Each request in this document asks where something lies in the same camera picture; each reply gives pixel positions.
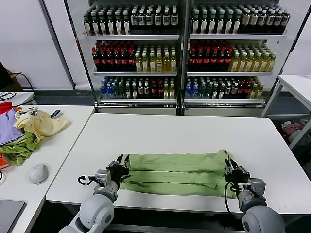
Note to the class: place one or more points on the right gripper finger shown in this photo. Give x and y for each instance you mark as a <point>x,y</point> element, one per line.
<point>234,167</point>
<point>227,165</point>

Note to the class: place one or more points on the white side table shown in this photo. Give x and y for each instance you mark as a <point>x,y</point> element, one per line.
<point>296,84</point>

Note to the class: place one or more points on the crumpled olive green garment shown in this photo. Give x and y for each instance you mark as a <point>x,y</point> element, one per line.
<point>16,150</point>

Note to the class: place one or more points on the green cap bottle white label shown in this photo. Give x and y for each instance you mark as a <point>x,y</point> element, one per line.
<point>118,26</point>
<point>126,26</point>
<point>220,25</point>
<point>94,26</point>
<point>195,25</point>
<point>236,25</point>
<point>212,25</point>
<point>102,26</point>
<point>87,26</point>
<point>110,26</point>
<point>228,25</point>
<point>203,25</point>

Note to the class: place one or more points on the orange box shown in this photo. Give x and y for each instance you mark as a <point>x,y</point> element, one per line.
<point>3,163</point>

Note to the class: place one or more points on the red garment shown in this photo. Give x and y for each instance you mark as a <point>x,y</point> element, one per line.
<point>5,107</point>

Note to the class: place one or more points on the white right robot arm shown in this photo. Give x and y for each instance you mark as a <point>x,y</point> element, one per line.
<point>260,218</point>

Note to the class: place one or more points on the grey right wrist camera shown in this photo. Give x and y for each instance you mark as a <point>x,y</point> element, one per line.
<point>257,187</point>

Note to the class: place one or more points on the pink clothes heap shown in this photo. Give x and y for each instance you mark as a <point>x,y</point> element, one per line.
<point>291,128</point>

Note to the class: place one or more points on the pale yellow drink bottle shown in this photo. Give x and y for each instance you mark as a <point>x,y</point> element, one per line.
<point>253,91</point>
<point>171,91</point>
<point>165,91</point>
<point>259,91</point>

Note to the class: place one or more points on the brown cardboard box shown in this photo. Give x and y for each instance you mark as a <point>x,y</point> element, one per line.
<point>16,83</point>

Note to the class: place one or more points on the dark drink bottle white cap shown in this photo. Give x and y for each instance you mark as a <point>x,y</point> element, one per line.
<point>134,91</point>
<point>227,91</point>
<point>214,91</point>
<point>220,91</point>
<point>127,91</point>
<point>234,91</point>
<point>140,91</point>
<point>146,91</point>

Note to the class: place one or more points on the dark tea bottle white label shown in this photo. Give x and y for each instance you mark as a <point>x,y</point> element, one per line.
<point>173,20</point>
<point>150,20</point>
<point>142,20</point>
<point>166,20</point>
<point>134,20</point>
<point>157,20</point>

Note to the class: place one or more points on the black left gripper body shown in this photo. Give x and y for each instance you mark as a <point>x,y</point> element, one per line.
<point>117,172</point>

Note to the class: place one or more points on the blue water bottle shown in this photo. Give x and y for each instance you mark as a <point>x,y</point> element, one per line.
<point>109,91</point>
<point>194,91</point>
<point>103,91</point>
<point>188,91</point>

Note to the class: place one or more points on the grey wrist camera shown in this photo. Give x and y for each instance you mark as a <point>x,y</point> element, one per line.
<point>257,187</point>
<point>102,177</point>

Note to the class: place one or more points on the green tinted drink bottle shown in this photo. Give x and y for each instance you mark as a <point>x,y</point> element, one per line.
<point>208,91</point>
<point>202,91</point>
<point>121,91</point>
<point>115,91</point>

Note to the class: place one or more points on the grey laptop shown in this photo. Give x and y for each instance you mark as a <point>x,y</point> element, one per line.
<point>9,216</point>

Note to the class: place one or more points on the pale yellow shirt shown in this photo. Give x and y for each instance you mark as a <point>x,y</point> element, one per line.
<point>46,125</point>

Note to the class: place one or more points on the red cap cola bottle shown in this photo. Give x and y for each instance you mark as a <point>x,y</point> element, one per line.
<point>199,61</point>
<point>228,61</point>
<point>116,61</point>
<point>192,61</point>
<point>110,61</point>
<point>221,61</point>
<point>131,61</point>
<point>206,61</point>
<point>124,61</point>
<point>103,61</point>
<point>96,61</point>
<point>214,61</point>

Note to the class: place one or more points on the dark bottle red label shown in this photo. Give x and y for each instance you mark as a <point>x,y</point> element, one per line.
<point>160,91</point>
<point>240,91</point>
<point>153,91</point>
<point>247,91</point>

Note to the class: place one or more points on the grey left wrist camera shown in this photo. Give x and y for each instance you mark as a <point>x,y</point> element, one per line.
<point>102,177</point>

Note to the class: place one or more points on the purple shirt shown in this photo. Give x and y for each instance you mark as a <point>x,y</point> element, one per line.
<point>7,128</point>

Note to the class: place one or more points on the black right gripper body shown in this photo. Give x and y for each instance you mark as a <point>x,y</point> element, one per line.
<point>236,177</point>

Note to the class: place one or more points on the black monitor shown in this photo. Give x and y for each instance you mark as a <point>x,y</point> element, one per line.
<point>3,77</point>

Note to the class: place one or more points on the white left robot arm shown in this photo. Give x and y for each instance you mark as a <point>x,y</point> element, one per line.
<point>97,211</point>

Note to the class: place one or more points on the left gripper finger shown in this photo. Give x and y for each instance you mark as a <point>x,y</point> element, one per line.
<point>126,162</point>
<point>119,160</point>

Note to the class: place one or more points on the light green polo shirt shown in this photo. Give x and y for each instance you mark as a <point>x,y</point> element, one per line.
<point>175,170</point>

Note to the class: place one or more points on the white computer mouse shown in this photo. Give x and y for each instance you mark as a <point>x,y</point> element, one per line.
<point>37,174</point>

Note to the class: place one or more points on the dark bottle beige label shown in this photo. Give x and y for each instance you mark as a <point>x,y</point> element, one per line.
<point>284,20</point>
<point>269,20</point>
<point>253,20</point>
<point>245,20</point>
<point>277,20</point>
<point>261,20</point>

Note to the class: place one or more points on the blue white striped garment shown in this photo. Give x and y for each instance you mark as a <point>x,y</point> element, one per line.
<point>56,113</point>

